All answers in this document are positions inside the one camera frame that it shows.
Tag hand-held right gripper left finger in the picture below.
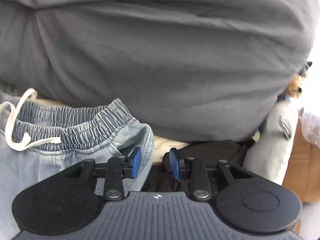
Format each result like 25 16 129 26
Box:
64 146 142 202

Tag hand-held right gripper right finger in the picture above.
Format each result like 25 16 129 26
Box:
169 147 250 202

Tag light blue jeans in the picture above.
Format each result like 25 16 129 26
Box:
0 84 155 240

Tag cream bear print bed sheet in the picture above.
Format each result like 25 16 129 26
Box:
152 135 190 165

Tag black clothing pile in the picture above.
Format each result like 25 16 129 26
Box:
142 140 248 193

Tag grey neck pillow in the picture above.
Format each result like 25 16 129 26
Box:
242 100 299 185

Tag dark grey pillow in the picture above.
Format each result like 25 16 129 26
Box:
0 0 314 143

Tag flat cardboard sheet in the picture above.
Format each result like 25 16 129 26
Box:
282 120 320 203

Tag clear plastic bag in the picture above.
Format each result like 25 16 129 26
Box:
299 107 320 145

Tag brown teddy bear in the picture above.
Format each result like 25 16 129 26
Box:
285 60 313 100

